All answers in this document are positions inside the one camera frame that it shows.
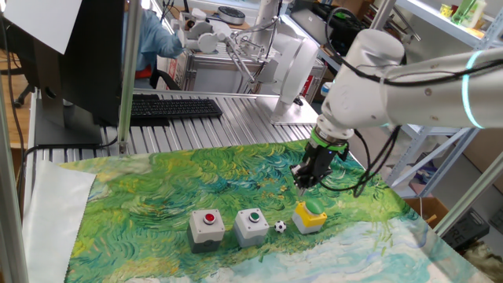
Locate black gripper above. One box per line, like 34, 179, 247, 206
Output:
289, 141, 340, 197

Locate yellow box green mushroom button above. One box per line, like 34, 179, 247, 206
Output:
292, 198, 329, 236

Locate grey box green push button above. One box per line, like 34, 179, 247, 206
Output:
233, 208, 270, 248

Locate grey box red push button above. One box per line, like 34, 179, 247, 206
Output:
185, 208, 226, 255

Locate cardboard box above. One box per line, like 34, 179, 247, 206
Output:
404, 196, 450, 230
313, 68, 335, 104

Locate painted landscape cloth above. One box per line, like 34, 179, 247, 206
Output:
58, 137, 494, 283

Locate black keyboard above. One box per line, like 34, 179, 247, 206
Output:
130, 93, 224, 127

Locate grey laptop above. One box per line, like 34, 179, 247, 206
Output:
290, 7, 335, 45

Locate white handheld device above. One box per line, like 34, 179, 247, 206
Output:
171, 7, 237, 54

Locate black plastic crate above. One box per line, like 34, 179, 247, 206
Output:
442, 208, 491, 252

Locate black office chair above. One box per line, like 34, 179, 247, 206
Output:
148, 65, 182, 91

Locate round black device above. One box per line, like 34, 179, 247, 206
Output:
217, 5, 247, 27

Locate beige fuzzy fabric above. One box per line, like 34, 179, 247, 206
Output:
463, 241, 503, 283

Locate person in blue shirt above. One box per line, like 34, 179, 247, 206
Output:
121, 0, 185, 90

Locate grey metal shelf rack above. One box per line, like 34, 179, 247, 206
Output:
387, 0, 503, 197

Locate green bottle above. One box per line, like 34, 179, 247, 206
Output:
450, 0, 487, 29

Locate black computer monitor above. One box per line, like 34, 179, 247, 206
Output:
6, 0, 126, 147

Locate white fabric sheet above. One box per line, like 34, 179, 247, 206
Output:
21, 160, 97, 283

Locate white paper sheet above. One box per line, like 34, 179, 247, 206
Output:
2, 0, 83, 55

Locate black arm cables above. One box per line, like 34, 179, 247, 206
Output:
318, 6, 503, 200

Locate aluminium frame post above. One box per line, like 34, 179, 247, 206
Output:
0, 74, 29, 283
433, 151, 503, 237
367, 0, 398, 32
116, 0, 143, 155

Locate black monitor cable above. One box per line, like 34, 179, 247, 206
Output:
17, 135, 119, 205

